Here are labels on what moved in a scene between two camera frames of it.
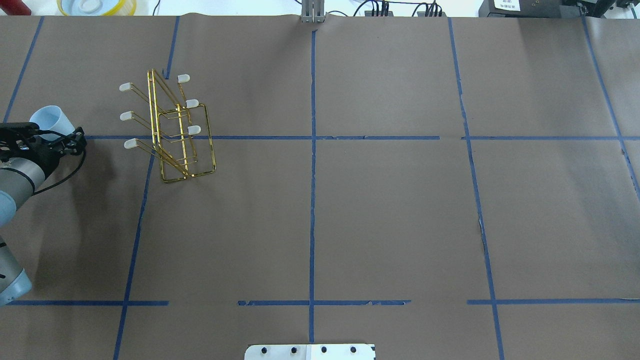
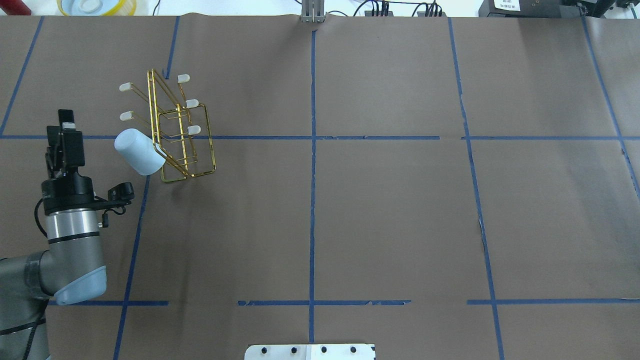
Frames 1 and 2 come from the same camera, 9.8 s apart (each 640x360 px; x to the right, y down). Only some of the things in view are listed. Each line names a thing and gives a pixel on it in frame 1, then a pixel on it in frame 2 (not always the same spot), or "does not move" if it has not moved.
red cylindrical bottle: x=15 y=7 does not move
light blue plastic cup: x=51 y=118 to x=138 y=151
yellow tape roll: x=97 y=7 does not move
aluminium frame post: x=313 y=11 does not move
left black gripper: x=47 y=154 to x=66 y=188
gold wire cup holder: x=180 y=130 does not move
